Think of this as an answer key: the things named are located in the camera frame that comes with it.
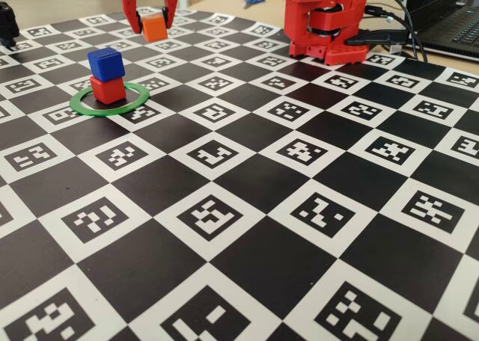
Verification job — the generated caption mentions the black white marker mat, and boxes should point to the black white marker mat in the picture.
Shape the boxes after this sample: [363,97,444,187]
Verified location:
[0,6,479,341]

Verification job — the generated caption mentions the red cube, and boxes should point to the red cube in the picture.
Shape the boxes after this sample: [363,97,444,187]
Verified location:
[89,75,126,105]

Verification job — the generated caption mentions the black clamp device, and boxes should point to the black clamp device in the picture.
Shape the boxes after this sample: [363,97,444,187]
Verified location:
[0,1,20,52]

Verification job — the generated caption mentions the blue cube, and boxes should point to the blue cube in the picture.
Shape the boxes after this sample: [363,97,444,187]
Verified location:
[87,47,126,82]

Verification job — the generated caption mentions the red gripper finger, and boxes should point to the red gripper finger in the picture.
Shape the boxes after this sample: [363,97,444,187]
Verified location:
[160,0,183,30]
[118,0,143,34]

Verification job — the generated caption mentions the green ring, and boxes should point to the green ring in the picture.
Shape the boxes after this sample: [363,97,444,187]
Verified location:
[70,82,150,117]

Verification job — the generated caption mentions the black power plug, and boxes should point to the black power plug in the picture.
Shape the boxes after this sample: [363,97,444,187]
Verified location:
[344,29,407,46]

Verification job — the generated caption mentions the orange cube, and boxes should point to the orange cube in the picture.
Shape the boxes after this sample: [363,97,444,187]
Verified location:
[141,13,168,43]

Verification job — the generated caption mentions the black laptop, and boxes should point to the black laptop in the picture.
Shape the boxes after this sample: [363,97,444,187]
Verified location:
[406,0,479,64]

